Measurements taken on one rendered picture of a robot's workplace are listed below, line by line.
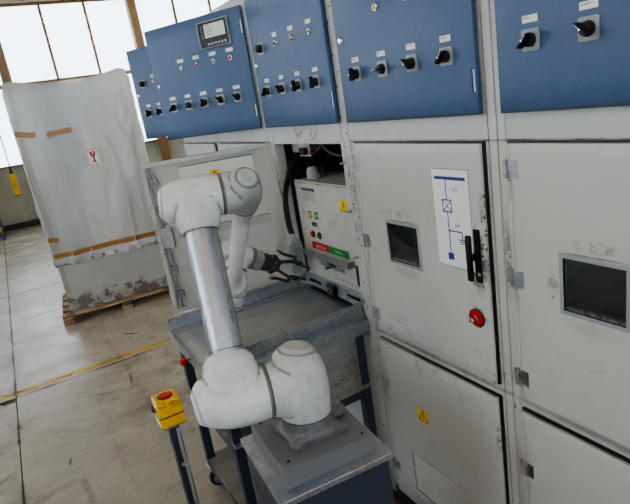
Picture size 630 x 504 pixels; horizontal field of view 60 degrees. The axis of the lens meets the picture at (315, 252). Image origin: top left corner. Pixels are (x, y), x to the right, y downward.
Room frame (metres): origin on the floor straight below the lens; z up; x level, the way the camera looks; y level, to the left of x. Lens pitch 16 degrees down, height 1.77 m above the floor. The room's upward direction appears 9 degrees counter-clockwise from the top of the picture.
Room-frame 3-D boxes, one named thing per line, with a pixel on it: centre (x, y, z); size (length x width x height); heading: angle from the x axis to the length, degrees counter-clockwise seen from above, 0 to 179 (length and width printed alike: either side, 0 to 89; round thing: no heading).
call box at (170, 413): (1.62, 0.57, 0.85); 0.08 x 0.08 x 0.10; 28
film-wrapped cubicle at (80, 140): (5.59, 2.11, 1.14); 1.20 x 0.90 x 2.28; 112
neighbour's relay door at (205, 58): (2.85, 0.43, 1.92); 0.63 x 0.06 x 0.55; 57
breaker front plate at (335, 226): (2.38, -0.07, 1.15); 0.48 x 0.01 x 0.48; 28
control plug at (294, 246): (2.53, 0.09, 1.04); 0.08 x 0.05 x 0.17; 118
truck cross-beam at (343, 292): (2.38, -0.08, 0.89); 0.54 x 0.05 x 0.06; 28
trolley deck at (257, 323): (2.20, 0.27, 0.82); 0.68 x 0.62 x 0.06; 118
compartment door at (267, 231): (2.63, 0.43, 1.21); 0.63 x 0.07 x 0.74; 100
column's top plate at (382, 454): (1.44, 0.10, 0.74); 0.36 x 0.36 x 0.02; 23
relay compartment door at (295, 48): (2.34, -0.01, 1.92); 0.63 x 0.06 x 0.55; 28
